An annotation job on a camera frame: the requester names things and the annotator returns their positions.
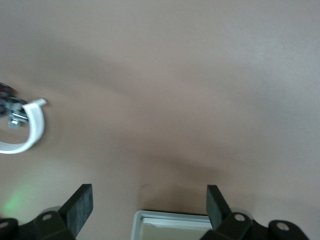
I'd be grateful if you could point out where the dark metal bolt assembly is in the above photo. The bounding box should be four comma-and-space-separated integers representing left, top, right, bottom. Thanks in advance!
0, 82, 28, 129

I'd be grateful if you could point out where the white drawer holding button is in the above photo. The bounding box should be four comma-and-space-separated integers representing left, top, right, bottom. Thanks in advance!
129, 209, 213, 240

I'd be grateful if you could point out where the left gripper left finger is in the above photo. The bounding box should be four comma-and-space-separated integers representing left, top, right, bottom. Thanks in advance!
0, 183, 94, 240

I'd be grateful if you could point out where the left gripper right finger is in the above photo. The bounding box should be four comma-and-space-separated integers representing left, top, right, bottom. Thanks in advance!
202, 184, 311, 240

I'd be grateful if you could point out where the white curved plastic clamp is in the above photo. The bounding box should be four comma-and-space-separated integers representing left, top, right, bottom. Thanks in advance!
0, 98, 48, 155

